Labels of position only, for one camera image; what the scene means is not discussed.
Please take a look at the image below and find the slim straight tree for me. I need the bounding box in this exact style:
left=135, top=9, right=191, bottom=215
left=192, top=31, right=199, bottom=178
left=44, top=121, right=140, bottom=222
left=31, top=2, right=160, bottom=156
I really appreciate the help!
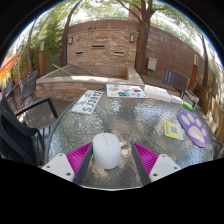
left=199, top=33, right=210, bottom=89

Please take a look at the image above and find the grey wall box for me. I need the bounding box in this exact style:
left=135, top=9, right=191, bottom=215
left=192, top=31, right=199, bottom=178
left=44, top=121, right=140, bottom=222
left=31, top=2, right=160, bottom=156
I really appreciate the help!
left=146, top=57, right=158, bottom=71

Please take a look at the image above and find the orange umbrella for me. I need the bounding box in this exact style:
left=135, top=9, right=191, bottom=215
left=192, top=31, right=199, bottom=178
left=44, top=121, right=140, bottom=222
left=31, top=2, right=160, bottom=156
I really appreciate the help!
left=0, top=53, right=20, bottom=83

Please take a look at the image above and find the purple paw-print mouse pad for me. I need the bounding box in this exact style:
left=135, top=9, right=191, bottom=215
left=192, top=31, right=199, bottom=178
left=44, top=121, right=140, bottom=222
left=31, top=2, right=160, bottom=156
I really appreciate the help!
left=176, top=109, right=210, bottom=149

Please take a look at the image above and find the stone water basin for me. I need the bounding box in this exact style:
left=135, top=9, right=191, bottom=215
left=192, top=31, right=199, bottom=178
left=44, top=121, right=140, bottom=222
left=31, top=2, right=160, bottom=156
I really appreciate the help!
left=35, top=64, right=145, bottom=103

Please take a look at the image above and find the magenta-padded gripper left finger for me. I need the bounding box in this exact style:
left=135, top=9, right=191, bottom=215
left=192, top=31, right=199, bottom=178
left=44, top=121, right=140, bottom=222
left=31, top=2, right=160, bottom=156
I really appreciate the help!
left=41, top=142, right=95, bottom=186

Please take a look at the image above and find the long wooden planter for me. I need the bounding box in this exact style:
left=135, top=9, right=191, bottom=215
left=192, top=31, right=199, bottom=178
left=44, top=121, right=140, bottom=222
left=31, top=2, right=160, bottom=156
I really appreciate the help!
left=193, top=83, right=224, bottom=143

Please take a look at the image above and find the colourful picture sheet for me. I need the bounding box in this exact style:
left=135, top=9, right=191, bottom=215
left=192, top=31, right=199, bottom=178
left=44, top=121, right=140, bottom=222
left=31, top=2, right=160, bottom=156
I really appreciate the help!
left=105, top=83, right=149, bottom=99

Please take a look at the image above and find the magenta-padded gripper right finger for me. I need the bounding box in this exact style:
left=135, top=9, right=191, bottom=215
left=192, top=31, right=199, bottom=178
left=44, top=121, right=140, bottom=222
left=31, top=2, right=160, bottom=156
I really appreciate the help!
left=130, top=142, right=183, bottom=187

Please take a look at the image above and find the white computer mouse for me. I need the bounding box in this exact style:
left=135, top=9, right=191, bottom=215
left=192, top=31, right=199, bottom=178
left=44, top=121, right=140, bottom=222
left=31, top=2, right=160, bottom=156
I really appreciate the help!
left=92, top=132, right=122, bottom=170

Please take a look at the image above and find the black metal armchair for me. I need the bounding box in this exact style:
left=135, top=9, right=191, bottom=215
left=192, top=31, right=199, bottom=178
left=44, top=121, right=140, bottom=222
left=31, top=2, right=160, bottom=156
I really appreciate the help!
left=0, top=96, right=59, bottom=167

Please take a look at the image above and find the small white packet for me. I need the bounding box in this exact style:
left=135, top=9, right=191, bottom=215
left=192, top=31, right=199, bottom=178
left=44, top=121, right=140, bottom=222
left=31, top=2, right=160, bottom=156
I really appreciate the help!
left=170, top=94, right=184, bottom=105

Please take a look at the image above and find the dark wooden-slat chair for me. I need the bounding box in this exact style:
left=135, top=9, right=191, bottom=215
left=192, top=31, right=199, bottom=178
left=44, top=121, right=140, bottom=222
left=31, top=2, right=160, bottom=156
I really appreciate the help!
left=160, top=68, right=200, bottom=109

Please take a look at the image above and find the yellow square card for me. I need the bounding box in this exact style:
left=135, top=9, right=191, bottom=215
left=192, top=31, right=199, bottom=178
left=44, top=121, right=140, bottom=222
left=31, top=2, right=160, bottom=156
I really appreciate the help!
left=163, top=119, right=184, bottom=141

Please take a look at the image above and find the small green object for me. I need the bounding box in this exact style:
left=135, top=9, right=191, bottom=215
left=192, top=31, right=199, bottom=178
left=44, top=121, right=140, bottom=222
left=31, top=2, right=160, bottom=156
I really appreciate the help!
left=182, top=100, right=195, bottom=112

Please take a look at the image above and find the white license plate sign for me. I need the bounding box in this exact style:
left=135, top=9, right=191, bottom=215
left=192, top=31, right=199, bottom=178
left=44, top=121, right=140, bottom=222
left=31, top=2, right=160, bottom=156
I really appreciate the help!
left=71, top=89, right=104, bottom=115

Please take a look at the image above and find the wooden stick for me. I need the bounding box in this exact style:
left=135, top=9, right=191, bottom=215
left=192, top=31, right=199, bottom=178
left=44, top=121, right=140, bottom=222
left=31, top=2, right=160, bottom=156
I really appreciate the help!
left=52, top=63, right=74, bottom=77

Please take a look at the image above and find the white book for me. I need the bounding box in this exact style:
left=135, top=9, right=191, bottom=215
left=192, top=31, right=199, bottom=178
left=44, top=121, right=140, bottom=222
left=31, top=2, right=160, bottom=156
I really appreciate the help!
left=143, top=85, right=173, bottom=103

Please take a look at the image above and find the wooden lamp post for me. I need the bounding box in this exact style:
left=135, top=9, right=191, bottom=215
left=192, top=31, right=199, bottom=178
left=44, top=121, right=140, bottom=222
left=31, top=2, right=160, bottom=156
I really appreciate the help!
left=38, top=34, right=47, bottom=77
left=188, top=53, right=200, bottom=92

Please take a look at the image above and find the leaning slim tree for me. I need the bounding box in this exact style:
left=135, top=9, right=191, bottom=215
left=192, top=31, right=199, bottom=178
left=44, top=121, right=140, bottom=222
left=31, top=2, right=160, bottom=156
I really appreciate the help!
left=59, top=0, right=84, bottom=68

